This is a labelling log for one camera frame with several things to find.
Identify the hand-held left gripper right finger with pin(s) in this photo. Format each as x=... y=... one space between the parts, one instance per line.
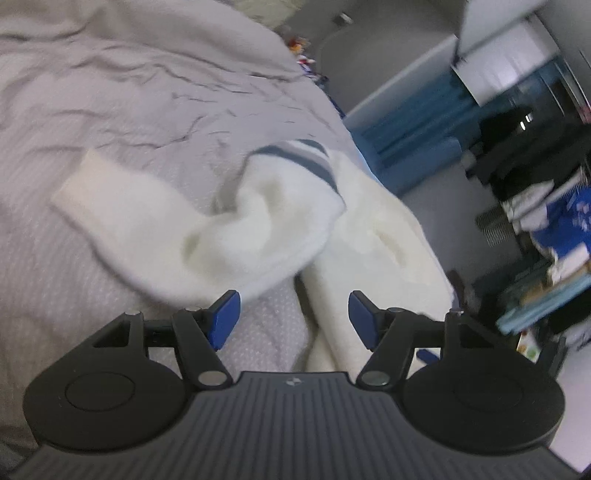
x=362 y=321

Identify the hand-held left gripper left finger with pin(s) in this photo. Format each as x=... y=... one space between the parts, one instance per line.
x=224 y=319

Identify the cream knit sweater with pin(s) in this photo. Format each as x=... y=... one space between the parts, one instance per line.
x=277 y=221

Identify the blue covered chair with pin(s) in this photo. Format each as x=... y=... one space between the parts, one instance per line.
x=425 y=166

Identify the blue curtain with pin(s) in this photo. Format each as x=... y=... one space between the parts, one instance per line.
x=415 y=106

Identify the blue and white jacket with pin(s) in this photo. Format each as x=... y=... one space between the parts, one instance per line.
x=568 y=217

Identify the black hanging jacket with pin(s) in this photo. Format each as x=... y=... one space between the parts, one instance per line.
x=531 y=152

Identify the grey bed blanket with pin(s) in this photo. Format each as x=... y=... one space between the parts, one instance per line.
x=115 y=92

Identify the group of toiletry bottles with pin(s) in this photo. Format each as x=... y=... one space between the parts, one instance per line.
x=302 y=53

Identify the wall socket with charger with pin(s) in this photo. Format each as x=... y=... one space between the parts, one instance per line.
x=345 y=18

